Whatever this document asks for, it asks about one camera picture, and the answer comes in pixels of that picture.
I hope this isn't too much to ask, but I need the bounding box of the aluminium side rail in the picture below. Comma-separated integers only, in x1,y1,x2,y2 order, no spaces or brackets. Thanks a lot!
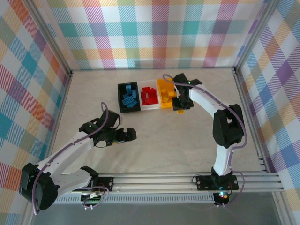
43,69,75,165
232,67,283,176

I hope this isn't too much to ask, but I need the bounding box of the yellow plastic bin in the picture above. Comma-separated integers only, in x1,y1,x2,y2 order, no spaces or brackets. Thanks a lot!
156,78,179,110

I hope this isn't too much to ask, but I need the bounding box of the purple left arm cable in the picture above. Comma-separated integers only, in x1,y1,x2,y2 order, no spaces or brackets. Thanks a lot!
32,102,111,215

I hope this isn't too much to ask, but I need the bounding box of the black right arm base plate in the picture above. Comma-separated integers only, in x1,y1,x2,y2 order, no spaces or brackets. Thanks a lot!
195,174,240,191

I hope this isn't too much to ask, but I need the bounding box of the aluminium upright post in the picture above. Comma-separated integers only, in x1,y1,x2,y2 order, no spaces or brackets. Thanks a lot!
24,0,74,75
233,0,281,75

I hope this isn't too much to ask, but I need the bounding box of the aluminium frame leg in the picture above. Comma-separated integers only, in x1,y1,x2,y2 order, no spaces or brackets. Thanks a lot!
271,191,295,225
21,207,38,225

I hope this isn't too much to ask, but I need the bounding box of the grey slotted cable duct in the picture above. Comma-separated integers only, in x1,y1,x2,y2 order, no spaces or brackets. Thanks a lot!
55,193,216,205

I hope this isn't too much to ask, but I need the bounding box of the black plastic bin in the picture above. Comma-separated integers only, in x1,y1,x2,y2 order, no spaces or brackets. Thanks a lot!
117,81,141,114

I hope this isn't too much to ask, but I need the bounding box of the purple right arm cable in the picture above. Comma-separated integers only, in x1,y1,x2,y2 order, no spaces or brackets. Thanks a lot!
162,74,248,208

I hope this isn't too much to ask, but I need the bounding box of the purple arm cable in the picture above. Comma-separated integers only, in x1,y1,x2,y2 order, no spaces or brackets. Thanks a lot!
162,74,248,208
32,102,111,215

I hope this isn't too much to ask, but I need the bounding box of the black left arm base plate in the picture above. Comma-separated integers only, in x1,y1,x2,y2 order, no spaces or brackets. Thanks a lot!
77,175,115,193

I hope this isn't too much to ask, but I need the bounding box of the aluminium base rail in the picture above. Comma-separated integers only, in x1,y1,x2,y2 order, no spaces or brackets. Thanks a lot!
58,172,285,195

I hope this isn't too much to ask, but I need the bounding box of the white translucent plastic bin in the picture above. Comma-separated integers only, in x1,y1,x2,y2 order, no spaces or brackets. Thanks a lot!
137,80,162,111

